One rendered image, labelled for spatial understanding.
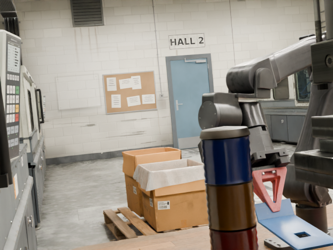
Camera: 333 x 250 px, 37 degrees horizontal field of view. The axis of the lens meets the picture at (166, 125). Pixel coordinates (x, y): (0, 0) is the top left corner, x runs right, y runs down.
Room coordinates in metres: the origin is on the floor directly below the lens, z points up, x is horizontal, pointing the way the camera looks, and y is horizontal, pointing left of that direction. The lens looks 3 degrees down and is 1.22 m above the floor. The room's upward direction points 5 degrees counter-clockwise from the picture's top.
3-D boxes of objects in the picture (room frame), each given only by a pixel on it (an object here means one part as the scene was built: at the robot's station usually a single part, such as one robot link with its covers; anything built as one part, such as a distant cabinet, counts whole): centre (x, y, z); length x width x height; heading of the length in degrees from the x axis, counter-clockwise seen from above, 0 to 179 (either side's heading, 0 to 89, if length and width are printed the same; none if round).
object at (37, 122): (7.34, 1.85, 1.21); 0.86 x 0.10 x 0.79; 13
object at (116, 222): (4.65, 0.08, 0.07); 1.20 x 1.00 x 0.14; 17
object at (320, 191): (1.02, -0.28, 1.00); 0.09 x 0.06 x 0.06; 33
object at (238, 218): (0.39, -0.04, 1.14); 0.04 x 0.04 x 0.03
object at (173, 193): (4.34, -0.02, 0.40); 0.66 x 0.62 x 0.50; 14
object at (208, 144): (0.39, -0.04, 1.17); 0.04 x 0.04 x 0.03
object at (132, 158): (4.93, 0.18, 0.43); 0.57 x 0.53 x 0.58; 17
